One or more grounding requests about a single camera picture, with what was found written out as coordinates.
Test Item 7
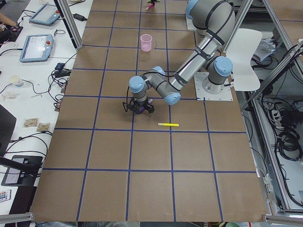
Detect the teach pendant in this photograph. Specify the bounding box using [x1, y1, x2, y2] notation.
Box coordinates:
[29, 4, 60, 26]
[19, 34, 53, 63]

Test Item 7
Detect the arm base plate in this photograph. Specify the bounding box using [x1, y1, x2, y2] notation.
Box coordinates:
[186, 14, 196, 31]
[194, 72, 233, 101]

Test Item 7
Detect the pink pen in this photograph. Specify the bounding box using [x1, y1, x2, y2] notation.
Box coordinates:
[145, 2, 155, 10]

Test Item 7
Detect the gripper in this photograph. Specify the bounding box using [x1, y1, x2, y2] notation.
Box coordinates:
[122, 99, 154, 114]

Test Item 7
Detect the black device on stand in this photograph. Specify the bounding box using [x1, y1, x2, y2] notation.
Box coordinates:
[0, 155, 43, 187]

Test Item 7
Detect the pink mesh cup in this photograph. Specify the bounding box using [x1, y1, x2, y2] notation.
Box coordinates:
[140, 34, 152, 52]

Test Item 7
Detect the purple pen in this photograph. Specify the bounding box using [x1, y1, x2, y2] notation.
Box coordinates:
[139, 99, 154, 114]

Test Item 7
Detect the snack bag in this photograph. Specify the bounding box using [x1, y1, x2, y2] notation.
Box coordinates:
[36, 122, 51, 132]
[23, 118, 39, 128]

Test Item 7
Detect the colourful remote control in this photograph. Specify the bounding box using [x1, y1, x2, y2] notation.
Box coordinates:
[0, 189, 11, 202]

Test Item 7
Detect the far teach pendant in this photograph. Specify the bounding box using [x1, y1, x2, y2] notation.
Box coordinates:
[29, 4, 60, 26]

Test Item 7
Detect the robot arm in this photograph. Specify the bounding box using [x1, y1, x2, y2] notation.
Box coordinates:
[122, 0, 235, 114]

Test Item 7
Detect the black power adapter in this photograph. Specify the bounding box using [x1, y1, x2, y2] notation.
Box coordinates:
[73, 13, 87, 21]

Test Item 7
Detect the near teach pendant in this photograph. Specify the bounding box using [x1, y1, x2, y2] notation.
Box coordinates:
[19, 34, 53, 63]

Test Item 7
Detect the aluminium frame post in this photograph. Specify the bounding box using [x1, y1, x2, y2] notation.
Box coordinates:
[54, 0, 83, 50]

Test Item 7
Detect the yellow pen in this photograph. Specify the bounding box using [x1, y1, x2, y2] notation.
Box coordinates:
[157, 123, 179, 127]

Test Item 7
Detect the white chair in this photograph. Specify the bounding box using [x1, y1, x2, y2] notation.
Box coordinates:
[226, 28, 262, 92]

